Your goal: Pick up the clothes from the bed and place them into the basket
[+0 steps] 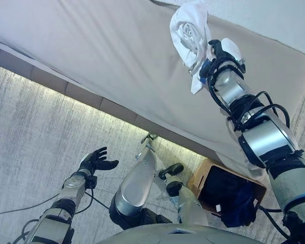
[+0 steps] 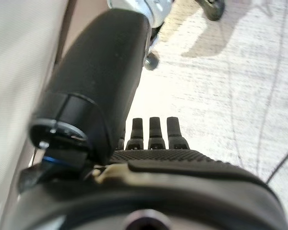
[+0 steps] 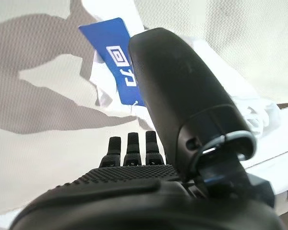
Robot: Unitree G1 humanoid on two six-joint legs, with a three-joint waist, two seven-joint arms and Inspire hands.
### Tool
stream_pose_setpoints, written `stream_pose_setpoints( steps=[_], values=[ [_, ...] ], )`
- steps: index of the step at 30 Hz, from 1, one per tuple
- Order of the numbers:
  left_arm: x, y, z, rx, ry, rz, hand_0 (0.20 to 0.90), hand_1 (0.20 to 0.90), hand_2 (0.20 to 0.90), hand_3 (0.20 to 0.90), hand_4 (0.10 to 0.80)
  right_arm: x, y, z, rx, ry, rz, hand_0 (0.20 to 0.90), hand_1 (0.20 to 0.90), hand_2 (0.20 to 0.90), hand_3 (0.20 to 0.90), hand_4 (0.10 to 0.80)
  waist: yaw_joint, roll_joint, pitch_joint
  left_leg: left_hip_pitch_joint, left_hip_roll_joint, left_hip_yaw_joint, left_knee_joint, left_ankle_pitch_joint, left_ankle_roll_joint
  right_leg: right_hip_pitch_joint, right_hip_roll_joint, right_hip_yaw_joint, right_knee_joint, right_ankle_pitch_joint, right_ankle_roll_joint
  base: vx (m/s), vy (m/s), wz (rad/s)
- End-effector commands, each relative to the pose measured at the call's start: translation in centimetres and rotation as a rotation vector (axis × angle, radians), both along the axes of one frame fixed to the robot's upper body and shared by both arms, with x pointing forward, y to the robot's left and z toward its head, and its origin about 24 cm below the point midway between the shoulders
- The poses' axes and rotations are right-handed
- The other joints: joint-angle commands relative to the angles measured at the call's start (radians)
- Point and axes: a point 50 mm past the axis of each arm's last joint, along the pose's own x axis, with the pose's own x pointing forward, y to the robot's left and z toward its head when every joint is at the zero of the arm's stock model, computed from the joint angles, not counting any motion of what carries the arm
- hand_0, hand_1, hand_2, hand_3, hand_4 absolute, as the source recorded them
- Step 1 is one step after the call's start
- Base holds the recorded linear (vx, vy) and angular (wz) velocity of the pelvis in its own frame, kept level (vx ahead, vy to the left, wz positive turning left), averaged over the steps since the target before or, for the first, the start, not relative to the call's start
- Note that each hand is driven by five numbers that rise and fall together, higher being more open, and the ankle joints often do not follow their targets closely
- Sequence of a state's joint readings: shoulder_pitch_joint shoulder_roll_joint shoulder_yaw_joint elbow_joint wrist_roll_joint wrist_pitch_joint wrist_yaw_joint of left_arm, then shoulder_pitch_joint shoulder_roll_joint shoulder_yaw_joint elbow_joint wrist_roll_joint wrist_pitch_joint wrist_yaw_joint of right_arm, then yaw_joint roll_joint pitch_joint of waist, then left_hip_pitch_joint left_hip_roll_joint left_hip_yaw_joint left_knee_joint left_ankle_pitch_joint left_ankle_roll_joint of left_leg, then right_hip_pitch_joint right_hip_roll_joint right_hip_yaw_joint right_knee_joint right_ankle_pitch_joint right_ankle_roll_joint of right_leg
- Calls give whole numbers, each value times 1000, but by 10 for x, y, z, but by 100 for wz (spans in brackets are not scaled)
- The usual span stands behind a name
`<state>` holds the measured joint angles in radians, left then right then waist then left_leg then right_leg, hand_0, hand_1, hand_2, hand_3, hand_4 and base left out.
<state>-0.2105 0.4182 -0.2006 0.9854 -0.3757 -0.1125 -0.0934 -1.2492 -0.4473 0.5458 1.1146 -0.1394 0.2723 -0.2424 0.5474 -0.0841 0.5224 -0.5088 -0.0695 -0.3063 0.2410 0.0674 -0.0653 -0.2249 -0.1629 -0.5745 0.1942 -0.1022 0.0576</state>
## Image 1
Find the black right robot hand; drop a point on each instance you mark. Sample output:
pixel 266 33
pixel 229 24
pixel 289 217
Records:
pixel 226 57

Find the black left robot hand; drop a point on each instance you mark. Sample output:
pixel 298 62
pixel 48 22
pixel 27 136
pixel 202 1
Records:
pixel 99 162

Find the white garment with blue tag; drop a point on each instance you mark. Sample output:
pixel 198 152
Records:
pixel 188 33

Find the navy blue garment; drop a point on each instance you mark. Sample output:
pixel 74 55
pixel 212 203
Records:
pixel 241 203

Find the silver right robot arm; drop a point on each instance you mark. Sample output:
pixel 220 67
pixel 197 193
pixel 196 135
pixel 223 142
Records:
pixel 267 139

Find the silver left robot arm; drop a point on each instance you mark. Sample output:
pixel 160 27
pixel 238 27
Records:
pixel 71 185

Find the brown wooden laundry basket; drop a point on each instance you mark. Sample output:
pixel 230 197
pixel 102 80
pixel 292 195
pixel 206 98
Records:
pixel 200 175

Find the bed with beige cover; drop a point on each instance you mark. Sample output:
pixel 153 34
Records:
pixel 104 56

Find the silver left robot leg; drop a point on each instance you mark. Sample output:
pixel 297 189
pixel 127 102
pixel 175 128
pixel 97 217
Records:
pixel 134 183

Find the silver robot leg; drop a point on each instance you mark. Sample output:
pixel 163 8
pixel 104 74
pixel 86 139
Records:
pixel 185 200
pixel 134 183

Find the white duvet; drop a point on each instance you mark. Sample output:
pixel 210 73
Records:
pixel 269 20

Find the grey textured rug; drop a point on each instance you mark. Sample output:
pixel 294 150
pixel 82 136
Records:
pixel 28 122

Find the grey robot torso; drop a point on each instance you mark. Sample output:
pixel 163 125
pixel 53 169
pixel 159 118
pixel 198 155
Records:
pixel 147 235

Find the silver right robot leg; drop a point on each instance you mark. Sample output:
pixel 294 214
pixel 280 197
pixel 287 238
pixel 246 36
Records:
pixel 185 200

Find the black garment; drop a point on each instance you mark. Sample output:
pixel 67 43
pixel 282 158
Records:
pixel 218 185

